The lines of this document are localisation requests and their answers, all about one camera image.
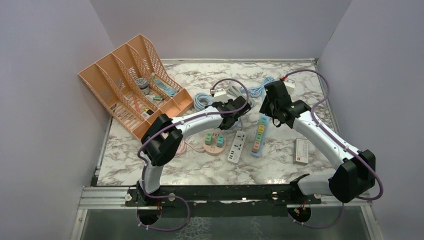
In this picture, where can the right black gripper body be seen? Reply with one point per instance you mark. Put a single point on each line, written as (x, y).
(268, 108)

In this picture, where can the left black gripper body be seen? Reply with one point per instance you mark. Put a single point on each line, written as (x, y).
(231, 124)

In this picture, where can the teal plug adapter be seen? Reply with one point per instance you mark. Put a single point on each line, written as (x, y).
(264, 121)
(220, 141)

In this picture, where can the yellow plug adapter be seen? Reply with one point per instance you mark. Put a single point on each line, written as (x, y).
(261, 128)

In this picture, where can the green plug adapter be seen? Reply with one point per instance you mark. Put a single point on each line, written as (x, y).
(208, 139)
(258, 136)

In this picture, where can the pink plug adapter small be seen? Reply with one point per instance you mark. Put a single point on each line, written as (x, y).
(256, 146)

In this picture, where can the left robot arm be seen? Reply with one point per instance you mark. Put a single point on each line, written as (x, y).
(161, 141)

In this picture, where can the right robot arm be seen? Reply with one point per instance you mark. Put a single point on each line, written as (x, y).
(354, 169)

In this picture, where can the pink round power socket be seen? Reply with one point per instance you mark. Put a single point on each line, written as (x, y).
(212, 149)

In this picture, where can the white power strip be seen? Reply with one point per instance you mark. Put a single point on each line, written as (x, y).
(237, 147)

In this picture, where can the small white red box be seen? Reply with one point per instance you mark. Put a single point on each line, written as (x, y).
(301, 154)

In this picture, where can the orange plastic file rack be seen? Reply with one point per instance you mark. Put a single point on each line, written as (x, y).
(112, 81)

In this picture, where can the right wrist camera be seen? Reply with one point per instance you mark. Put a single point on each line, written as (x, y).
(290, 85)

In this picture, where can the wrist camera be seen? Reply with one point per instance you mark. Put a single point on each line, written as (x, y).
(220, 95)
(290, 85)

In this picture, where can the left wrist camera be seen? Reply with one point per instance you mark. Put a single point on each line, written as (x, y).
(220, 95)

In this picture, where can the black mounting rail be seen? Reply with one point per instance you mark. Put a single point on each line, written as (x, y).
(179, 201)

